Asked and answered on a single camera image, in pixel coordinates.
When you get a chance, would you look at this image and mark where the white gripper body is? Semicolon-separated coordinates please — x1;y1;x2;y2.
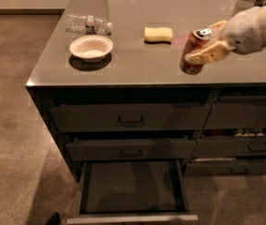
223;7;263;54

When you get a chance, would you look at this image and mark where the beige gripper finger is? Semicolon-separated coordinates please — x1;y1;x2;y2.
185;40;234;65
209;20;228;37

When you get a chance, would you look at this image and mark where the red coke can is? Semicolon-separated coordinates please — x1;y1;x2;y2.
180;26;214;75

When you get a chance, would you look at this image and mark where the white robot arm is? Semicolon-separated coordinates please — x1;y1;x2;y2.
183;6;266;65

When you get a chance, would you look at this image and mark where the top right drawer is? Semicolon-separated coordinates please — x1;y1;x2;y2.
205;96;266;129

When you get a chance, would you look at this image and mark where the middle right drawer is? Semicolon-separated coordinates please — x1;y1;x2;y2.
192;136;266;158

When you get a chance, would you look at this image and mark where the dark grey drawer cabinet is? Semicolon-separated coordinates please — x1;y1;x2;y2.
26;0;266;177

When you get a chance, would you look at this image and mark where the bottom right drawer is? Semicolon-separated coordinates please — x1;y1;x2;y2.
184;159;266;177

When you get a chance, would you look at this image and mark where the middle left drawer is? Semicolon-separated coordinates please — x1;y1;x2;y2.
66;138;196;161

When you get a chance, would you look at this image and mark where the top left drawer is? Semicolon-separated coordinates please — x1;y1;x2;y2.
50;103;211;133

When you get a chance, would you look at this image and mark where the open bottom left drawer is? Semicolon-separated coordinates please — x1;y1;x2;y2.
66;160;198;225

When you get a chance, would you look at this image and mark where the yellow sponge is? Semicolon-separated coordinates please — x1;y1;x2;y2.
144;27;172;43

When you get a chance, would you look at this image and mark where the clear plastic water bottle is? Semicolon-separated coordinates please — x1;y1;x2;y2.
66;14;112;36

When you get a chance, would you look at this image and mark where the white paper bowl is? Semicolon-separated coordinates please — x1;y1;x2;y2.
69;35;113;63

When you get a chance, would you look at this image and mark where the black object at floor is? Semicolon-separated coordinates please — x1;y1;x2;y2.
45;212;60;225

